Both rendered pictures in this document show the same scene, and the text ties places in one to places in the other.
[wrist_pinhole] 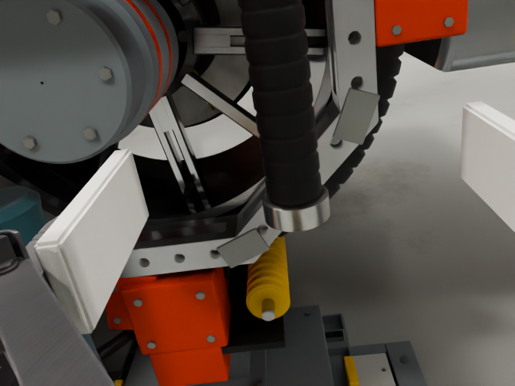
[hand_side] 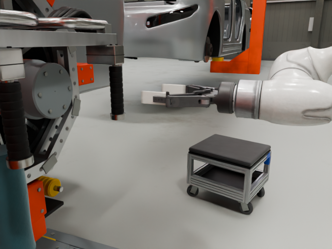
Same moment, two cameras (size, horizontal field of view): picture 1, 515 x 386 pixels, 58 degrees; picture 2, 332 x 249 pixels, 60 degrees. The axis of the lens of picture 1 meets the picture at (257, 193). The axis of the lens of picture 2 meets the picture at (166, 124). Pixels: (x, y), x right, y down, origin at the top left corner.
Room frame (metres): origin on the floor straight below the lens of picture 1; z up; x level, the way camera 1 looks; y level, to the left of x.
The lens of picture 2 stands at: (-0.09, 0.69, 0.96)
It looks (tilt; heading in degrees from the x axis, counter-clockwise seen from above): 16 degrees down; 287
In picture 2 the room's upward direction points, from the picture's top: straight up
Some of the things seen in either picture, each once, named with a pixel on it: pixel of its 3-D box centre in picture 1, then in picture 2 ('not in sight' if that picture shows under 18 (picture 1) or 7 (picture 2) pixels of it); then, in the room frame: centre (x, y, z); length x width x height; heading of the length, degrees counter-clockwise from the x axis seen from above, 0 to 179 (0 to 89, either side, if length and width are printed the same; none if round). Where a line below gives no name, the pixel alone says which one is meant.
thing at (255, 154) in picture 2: not in sight; (228, 171); (0.02, -1.01, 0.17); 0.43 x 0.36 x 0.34; 160
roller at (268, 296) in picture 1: (267, 253); (25, 181); (0.61, 0.00, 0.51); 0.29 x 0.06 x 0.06; 176
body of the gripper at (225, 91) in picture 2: not in sight; (216, 97); (0.00, 0.00, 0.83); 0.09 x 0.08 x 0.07; 175
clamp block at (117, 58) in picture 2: not in sight; (105, 54); (0.30, -0.03, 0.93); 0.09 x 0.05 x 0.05; 176
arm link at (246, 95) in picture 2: not in sight; (247, 99); (-0.08, 0.00, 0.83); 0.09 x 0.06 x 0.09; 85
